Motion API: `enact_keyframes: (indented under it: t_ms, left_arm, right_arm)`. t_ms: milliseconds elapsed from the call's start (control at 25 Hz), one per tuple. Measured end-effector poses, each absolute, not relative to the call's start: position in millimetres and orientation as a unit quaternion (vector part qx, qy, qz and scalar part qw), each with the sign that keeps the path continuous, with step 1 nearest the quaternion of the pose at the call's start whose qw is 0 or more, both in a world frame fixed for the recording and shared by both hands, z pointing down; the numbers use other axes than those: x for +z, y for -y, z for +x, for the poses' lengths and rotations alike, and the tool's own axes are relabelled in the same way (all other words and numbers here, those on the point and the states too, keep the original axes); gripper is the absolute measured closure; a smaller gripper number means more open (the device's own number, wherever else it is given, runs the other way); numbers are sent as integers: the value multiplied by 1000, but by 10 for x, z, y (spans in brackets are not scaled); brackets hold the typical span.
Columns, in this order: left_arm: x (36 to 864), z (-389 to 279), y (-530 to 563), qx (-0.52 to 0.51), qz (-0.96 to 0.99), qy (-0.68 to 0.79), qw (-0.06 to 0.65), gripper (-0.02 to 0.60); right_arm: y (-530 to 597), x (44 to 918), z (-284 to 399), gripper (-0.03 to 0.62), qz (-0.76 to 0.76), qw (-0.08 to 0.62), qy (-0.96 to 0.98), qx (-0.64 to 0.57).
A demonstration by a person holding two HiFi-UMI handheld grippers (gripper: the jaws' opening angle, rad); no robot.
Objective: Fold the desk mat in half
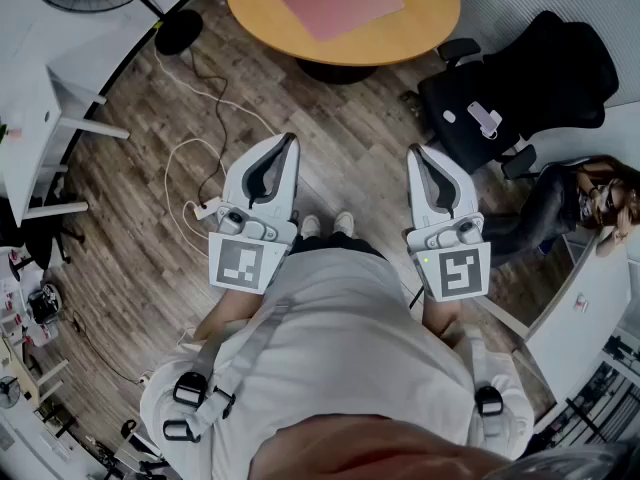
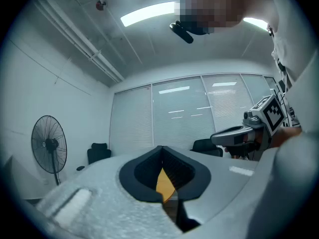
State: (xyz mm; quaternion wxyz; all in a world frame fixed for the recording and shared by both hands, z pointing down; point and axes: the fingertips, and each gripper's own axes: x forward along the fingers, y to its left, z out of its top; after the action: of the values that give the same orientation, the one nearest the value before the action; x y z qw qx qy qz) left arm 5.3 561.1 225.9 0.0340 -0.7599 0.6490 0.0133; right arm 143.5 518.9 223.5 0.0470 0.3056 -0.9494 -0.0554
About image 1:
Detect black office chair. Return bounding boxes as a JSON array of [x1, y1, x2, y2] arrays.
[[417, 10, 620, 182]]

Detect person's left forearm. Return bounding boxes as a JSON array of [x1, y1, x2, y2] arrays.
[[192, 287, 267, 345]]

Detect pile of red white boxes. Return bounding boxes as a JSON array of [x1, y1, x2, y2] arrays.
[[0, 247, 64, 350]]

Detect person's black trousers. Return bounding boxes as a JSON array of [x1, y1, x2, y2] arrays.
[[288, 231, 387, 260]]

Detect black standing fan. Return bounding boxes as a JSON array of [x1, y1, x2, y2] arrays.
[[32, 0, 204, 57]]

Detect small black desk fan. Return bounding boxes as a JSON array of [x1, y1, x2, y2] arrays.
[[0, 375, 23, 411]]

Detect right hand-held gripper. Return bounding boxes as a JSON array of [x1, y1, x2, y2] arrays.
[[405, 143, 494, 303]]

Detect pink smartphone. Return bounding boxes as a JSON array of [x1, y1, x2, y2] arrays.
[[466, 100, 497, 133]]

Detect black floor cable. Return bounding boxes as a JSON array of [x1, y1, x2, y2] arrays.
[[186, 46, 230, 210]]

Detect person's face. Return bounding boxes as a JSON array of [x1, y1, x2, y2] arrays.
[[252, 413, 517, 480]]

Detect white power strip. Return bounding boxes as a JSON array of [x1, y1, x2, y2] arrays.
[[191, 196, 224, 221]]

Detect grey chest harness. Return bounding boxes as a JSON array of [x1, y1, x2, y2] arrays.
[[162, 297, 506, 444]]

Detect person's right forearm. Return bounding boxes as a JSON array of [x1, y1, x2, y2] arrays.
[[421, 295, 464, 340]]

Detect person's white shirt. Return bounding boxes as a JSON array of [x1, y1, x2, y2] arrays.
[[139, 246, 536, 480]]

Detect black table pedestal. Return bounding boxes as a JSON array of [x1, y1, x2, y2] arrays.
[[294, 56, 380, 86]]

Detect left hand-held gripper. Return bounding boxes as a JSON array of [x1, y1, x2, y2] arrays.
[[207, 134, 302, 295]]

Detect white floor cable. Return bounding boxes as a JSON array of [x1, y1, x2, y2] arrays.
[[152, 46, 281, 260]]

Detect white power bank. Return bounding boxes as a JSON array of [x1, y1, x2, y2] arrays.
[[480, 109, 503, 140]]

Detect pink table mat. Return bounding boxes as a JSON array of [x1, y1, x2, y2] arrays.
[[264, 0, 407, 44]]

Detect white desk with legs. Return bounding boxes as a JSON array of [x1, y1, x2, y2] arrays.
[[0, 64, 132, 228]]

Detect person's white shoe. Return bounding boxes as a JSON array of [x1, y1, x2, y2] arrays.
[[333, 210, 356, 238], [300, 212, 322, 240]]

